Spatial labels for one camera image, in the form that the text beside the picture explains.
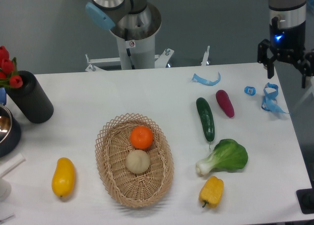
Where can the orange fruit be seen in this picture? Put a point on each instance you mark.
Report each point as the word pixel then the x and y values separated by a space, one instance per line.
pixel 141 137

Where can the small blue tape roll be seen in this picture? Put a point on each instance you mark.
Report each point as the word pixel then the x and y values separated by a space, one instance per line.
pixel 249 90

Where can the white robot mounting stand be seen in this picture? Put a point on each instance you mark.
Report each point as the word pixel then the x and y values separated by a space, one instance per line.
pixel 133 54

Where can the black cylindrical vase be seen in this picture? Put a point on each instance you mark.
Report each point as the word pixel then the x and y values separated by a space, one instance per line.
pixel 31 99

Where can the green bok choy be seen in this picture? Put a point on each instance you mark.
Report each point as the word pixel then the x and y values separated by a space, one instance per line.
pixel 228 155

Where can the dark green cucumber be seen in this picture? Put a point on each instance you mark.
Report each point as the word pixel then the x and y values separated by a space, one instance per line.
pixel 206 118

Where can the yellow mango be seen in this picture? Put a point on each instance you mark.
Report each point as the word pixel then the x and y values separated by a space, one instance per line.
pixel 64 178

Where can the red artificial tulips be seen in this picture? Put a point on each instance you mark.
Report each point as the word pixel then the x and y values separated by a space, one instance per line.
pixel 9 75

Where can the yellow bell pepper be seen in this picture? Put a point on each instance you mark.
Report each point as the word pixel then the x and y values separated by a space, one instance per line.
pixel 211 193

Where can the purple sweet potato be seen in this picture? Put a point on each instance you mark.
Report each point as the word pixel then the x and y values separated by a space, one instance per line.
pixel 224 102

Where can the black device at edge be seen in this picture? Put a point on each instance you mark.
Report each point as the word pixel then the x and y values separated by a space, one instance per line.
pixel 306 200

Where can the blue curved tape strip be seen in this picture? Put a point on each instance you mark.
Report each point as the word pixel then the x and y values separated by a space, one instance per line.
pixel 204 81

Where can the white steamed bun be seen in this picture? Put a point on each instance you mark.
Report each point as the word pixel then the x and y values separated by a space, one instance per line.
pixel 137 161

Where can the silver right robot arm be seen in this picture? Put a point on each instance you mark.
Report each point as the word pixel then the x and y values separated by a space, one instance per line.
pixel 286 14

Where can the woven wicker basket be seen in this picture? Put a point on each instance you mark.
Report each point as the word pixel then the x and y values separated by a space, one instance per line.
pixel 111 150

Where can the dark metal bowl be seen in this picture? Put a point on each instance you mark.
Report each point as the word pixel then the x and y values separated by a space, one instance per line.
pixel 10 131

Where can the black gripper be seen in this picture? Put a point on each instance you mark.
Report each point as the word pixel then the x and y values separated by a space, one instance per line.
pixel 287 45

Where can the blue tangled tape strip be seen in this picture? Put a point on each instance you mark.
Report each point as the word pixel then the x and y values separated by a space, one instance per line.
pixel 269 101

